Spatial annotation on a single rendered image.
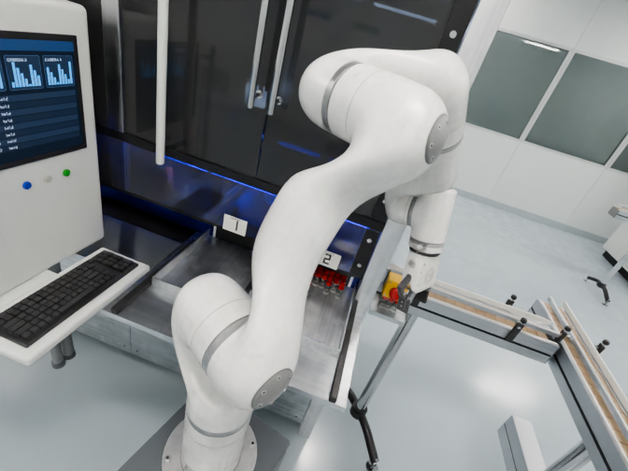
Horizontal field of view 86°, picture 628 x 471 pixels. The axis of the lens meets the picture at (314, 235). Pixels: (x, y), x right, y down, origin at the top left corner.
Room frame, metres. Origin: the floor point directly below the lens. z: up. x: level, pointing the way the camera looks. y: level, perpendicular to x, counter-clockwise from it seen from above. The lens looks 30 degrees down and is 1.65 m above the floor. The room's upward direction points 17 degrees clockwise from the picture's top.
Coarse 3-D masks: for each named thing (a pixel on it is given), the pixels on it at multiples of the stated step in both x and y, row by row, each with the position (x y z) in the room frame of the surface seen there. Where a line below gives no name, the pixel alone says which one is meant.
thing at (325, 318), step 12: (312, 288) 0.95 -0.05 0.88; (348, 288) 1.01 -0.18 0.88; (312, 300) 0.89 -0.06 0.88; (324, 300) 0.91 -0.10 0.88; (336, 300) 0.93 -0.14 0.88; (348, 300) 0.95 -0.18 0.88; (312, 312) 0.83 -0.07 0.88; (324, 312) 0.85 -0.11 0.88; (336, 312) 0.87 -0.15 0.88; (348, 312) 0.86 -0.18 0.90; (312, 324) 0.78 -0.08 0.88; (324, 324) 0.80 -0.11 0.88; (336, 324) 0.81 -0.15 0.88; (312, 336) 0.73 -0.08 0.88; (324, 336) 0.75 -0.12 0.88; (336, 336) 0.76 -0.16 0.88; (312, 348) 0.69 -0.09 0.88; (324, 348) 0.69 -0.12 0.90; (336, 348) 0.69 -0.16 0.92
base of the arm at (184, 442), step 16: (176, 432) 0.38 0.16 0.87; (192, 432) 0.31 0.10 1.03; (240, 432) 0.33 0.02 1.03; (176, 448) 0.35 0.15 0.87; (192, 448) 0.31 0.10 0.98; (208, 448) 0.30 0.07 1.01; (224, 448) 0.31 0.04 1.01; (240, 448) 0.34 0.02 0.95; (256, 448) 0.39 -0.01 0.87; (176, 464) 0.32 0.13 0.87; (192, 464) 0.30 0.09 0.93; (208, 464) 0.30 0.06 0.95; (224, 464) 0.31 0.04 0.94; (240, 464) 0.35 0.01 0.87
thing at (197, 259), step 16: (208, 240) 1.05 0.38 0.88; (176, 256) 0.87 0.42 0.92; (192, 256) 0.93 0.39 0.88; (208, 256) 0.96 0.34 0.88; (224, 256) 0.98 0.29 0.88; (240, 256) 1.01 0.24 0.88; (160, 272) 0.78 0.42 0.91; (176, 272) 0.83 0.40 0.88; (192, 272) 0.85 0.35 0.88; (208, 272) 0.87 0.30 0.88; (224, 272) 0.90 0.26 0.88; (240, 272) 0.92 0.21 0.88; (160, 288) 0.74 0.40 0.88; (176, 288) 0.74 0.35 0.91
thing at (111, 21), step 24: (120, 0) 1.04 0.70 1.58; (120, 24) 1.04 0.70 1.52; (120, 48) 1.04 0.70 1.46; (120, 72) 1.04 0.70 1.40; (120, 96) 1.04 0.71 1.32; (120, 120) 1.04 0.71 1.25; (144, 144) 1.03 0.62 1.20; (216, 168) 1.00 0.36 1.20; (192, 216) 1.01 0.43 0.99; (360, 216) 0.95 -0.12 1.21
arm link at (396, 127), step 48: (336, 96) 0.45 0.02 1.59; (384, 96) 0.42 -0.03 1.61; (432, 96) 0.42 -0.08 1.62; (384, 144) 0.39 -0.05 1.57; (432, 144) 0.40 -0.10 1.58; (288, 192) 0.41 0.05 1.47; (336, 192) 0.39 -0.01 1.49; (384, 192) 0.43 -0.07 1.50; (288, 240) 0.37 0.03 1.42; (288, 288) 0.35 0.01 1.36; (240, 336) 0.31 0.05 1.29; (288, 336) 0.33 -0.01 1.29; (240, 384) 0.27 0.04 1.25; (288, 384) 0.32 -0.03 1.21
